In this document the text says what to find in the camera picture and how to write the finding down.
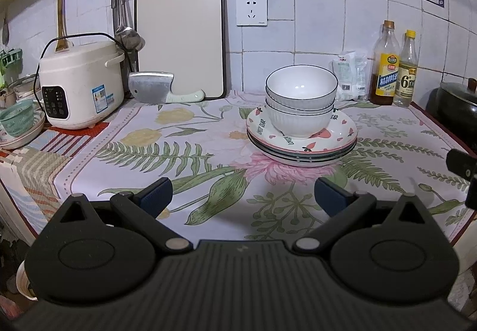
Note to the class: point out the white plate under basket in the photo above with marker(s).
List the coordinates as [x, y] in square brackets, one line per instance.
[35, 129]

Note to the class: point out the pink bunny print plate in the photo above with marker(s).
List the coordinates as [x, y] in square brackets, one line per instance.
[343, 129]

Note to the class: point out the green rimmed plate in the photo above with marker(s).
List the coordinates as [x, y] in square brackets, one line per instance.
[302, 164]
[302, 158]

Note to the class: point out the green plastic rack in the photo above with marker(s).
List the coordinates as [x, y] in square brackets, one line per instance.
[11, 57]

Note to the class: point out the cream rice cooker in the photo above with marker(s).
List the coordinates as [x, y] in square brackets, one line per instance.
[82, 85]

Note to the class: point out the red striped cloth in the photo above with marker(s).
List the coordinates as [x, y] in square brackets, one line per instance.
[37, 174]

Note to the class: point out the floral tablecloth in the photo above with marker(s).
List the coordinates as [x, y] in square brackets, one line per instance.
[186, 137]

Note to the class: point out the black cooking pot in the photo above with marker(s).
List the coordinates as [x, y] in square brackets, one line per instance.
[454, 103]

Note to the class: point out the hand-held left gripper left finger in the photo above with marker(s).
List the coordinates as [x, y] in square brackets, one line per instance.
[156, 196]

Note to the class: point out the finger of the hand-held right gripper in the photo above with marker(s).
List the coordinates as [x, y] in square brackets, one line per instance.
[460, 163]

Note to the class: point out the white cutting board black rim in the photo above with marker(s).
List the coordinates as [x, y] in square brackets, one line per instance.
[179, 36]

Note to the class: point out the white bowl with dark rim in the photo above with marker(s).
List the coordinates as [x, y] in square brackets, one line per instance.
[275, 110]
[298, 85]

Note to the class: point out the plastic bag of white packets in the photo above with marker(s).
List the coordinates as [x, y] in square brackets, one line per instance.
[348, 73]

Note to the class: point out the green plastic basket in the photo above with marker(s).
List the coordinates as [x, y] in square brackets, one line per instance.
[16, 118]

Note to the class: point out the brown oil bottle yellow label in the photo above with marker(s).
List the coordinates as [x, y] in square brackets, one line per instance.
[385, 77]

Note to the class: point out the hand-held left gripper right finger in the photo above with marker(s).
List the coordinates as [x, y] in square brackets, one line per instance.
[329, 196]

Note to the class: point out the wooden spatula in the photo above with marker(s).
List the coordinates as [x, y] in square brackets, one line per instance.
[60, 10]

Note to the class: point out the glass lid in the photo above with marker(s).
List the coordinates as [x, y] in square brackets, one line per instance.
[22, 87]

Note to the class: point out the white wall socket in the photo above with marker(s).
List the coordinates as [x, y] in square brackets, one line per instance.
[251, 10]

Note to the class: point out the hanging metal ladle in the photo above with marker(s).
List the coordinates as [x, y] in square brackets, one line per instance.
[128, 36]

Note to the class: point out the white ribbed bowl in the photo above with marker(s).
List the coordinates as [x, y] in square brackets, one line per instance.
[298, 126]

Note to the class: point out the clear vinegar bottle yellow cap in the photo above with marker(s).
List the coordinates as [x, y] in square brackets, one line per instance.
[406, 81]

